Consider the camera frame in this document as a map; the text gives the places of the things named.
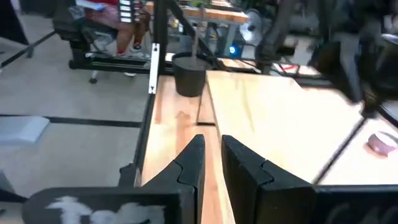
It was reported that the white round fan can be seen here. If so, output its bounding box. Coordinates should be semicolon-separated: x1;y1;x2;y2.
239;8;264;47

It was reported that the green leafy plant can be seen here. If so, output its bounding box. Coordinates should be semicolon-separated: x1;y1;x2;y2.
188;0;215;60

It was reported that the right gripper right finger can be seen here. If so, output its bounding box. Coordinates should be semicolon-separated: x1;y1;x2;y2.
221;134;398;224

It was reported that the black office chair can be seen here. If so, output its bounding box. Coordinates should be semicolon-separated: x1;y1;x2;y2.
52;0;153;85

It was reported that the blue glowing device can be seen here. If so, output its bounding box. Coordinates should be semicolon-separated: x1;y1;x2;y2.
229;44;243;59

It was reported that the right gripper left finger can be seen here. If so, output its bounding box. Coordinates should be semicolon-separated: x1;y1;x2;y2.
21;134;206;224

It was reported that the black slanted floor bar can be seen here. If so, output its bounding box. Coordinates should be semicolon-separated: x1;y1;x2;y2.
0;30;57;68

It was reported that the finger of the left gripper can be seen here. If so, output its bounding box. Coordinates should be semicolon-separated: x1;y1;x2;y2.
360;83;387;119

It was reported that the grey floor mat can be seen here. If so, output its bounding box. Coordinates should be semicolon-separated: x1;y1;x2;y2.
0;115;50;144

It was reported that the tealight candle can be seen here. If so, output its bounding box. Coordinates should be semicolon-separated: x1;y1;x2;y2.
366;131;398;157

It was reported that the wooden background table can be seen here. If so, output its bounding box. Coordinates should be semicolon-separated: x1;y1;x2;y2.
145;0;250;25

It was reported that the person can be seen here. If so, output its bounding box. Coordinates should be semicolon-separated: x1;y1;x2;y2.
83;0;150;58

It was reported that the black plant pot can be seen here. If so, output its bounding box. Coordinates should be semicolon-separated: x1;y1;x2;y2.
172;51;213;98

